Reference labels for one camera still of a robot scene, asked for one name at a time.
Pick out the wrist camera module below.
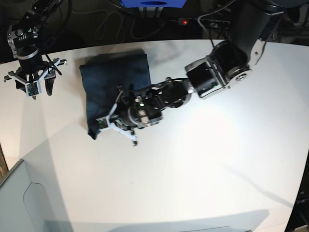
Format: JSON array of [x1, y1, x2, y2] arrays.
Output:
[[25, 81, 42, 97], [97, 116, 110, 131]]

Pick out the dark blue T-shirt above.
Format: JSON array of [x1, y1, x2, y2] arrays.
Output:
[[79, 49, 151, 140]]

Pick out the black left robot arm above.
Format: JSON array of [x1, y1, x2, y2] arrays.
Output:
[[98, 0, 305, 145]]

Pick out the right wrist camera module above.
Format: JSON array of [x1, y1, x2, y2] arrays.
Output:
[[25, 81, 42, 97]]

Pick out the grey coiled cable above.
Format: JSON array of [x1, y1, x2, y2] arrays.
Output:
[[94, 9, 167, 41]]

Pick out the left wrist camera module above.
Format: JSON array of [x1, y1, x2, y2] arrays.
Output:
[[97, 116, 110, 131]]

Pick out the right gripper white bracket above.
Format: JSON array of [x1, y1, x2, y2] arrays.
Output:
[[3, 54, 67, 96]]

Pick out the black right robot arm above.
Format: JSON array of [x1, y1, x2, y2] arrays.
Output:
[[3, 0, 73, 99]]

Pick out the grey bin at table corner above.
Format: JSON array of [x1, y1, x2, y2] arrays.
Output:
[[0, 159, 73, 232]]

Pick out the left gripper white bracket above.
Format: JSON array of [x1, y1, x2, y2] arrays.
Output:
[[106, 87, 144, 146]]

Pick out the black power strip red switch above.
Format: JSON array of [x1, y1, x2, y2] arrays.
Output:
[[177, 17, 230, 29]]

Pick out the blue box with slot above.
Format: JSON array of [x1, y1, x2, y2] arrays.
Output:
[[120, 0, 186, 8]]

